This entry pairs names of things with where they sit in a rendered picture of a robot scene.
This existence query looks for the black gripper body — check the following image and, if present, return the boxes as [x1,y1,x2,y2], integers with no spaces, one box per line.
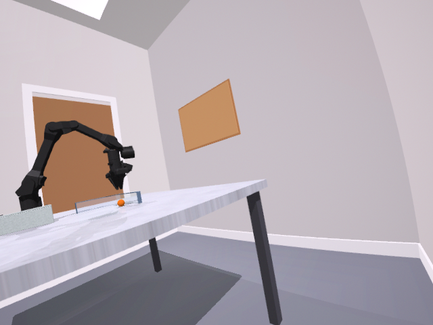
[106,159,129,178]

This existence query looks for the low clear wall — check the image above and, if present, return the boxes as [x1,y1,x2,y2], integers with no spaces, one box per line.
[76,193,139,213]

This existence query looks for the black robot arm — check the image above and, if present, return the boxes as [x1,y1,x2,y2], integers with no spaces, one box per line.
[15,121,135,211]

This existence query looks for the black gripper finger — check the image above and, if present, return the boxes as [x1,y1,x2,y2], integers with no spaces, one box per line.
[108,177,118,190]
[114,175,127,189]

